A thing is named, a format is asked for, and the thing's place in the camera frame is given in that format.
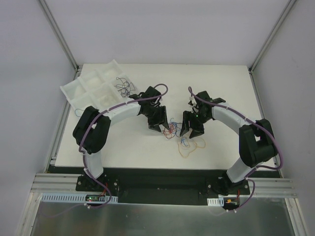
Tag left aluminium frame post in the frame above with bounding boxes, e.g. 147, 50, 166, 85
37, 0, 80, 72

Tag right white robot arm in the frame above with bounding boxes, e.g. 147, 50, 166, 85
180, 91, 278, 194

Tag left white cable duct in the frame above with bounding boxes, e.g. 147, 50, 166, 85
41, 193, 118, 205

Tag aluminium frame post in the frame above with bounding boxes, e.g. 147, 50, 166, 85
249, 0, 298, 75
37, 0, 80, 72

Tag white cable duct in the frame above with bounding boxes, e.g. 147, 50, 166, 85
41, 193, 118, 205
207, 197, 224, 207

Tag aluminium front rail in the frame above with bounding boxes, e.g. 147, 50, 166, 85
31, 173, 298, 198

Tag coloured wire bundle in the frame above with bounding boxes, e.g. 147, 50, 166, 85
160, 117, 183, 140

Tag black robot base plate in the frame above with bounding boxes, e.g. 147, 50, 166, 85
75, 168, 250, 206

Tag white foam compartment tray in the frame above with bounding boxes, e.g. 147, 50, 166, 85
60, 60, 140, 117

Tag right white cable duct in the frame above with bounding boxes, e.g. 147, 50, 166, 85
207, 197, 224, 207

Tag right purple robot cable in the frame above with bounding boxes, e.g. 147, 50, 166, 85
188, 86, 285, 177

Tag dark thin wire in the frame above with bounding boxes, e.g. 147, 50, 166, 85
115, 76, 137, 98

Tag right aluminium frame post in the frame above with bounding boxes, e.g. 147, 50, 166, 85
249, 0, 298, 75

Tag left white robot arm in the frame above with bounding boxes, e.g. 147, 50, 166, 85
72, 84, 169, 191

